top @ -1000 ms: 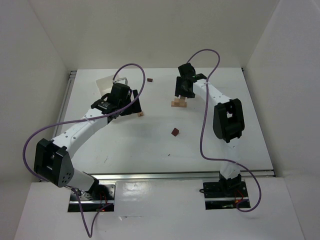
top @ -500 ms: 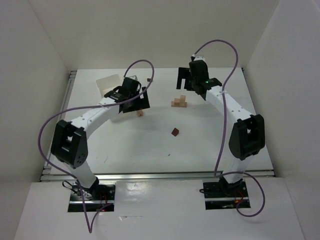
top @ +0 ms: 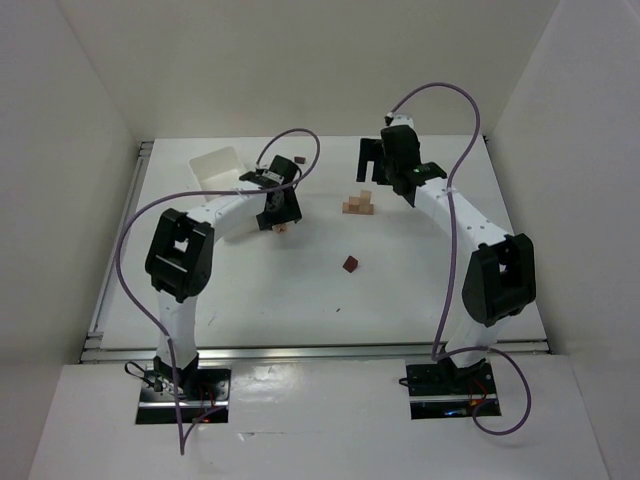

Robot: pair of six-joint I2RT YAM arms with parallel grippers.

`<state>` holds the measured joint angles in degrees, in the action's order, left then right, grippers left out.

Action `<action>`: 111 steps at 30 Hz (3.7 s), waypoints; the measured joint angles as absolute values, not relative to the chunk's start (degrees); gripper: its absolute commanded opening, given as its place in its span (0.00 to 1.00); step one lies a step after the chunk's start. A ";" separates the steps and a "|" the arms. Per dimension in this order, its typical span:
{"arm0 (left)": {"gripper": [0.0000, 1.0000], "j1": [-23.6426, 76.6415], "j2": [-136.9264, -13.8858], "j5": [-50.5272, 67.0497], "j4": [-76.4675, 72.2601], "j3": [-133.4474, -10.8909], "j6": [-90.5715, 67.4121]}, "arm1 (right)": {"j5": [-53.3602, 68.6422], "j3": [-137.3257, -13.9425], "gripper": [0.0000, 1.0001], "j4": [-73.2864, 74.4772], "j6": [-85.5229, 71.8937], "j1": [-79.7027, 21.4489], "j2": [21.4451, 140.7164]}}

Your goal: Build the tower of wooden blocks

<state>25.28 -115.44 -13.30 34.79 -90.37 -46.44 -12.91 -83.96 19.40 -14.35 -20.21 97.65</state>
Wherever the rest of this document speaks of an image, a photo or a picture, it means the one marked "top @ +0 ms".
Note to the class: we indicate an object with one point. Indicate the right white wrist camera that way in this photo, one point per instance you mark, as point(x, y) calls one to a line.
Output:
point(398, 119)

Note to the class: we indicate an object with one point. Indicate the white plastic bin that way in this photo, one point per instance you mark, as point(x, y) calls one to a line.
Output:
point(220, 170)

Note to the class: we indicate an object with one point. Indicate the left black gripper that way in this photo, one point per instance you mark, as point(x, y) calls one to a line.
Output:
point(279, 215)

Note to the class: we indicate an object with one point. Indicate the aluminium rail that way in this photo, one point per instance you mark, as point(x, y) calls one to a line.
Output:
point(95, 331)
point(96, 355)

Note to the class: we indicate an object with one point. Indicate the light wood cube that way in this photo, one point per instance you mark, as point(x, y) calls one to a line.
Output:
point(365, 197)
point(354, 203)

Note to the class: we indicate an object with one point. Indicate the long light wood block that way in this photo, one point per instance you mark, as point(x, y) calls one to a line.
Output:
point(364, 209)

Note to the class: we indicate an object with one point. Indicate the aluminium front rail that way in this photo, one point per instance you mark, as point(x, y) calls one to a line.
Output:
point(96, 355)

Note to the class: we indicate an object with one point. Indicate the aluminium left rail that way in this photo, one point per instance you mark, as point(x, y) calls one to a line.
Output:
point(95, 331)

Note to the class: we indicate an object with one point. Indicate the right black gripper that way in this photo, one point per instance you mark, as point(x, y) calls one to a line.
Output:
point(370, 148)

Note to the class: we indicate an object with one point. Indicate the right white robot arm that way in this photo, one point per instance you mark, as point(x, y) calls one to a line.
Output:
point(499, 281)

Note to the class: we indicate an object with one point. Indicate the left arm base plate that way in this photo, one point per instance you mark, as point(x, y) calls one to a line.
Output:
point(207, 394)

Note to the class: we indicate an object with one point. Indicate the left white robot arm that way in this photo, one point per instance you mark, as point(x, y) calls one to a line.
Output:
point(180, 258)

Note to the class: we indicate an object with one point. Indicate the dark red wood cube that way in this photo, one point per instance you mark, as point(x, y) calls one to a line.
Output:
point(350, 264)

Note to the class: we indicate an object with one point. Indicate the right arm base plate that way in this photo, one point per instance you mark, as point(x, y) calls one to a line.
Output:
point(439, 391)

